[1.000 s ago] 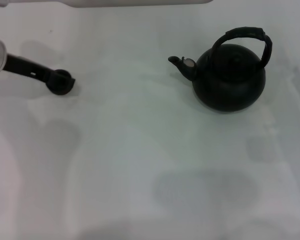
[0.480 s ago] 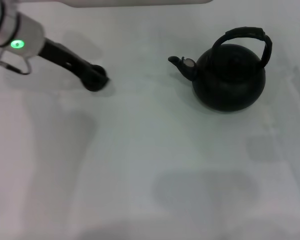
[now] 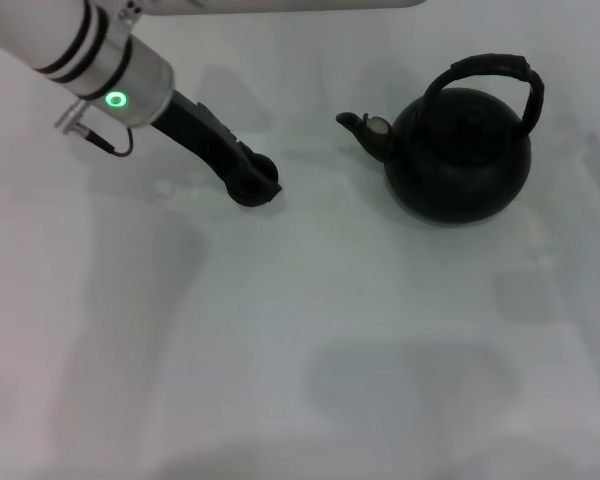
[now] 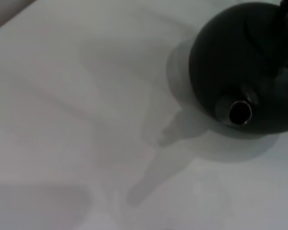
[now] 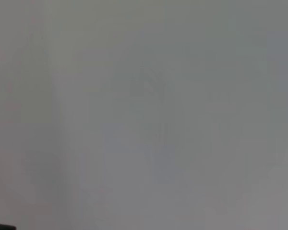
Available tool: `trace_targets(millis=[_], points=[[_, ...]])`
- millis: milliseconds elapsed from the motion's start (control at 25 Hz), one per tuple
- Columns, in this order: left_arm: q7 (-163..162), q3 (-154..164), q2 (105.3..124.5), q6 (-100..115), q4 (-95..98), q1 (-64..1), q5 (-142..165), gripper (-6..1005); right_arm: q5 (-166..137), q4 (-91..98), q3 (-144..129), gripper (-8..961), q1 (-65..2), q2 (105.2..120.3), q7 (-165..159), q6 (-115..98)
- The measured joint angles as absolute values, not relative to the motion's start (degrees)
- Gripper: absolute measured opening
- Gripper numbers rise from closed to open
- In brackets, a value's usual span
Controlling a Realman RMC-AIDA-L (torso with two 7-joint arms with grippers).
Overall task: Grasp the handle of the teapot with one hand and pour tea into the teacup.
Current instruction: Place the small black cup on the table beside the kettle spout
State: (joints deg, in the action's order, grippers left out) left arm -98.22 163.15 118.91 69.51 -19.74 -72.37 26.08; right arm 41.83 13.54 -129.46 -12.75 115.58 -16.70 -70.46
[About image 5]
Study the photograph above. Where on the black round teapot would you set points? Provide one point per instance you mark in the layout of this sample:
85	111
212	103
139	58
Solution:
1	227

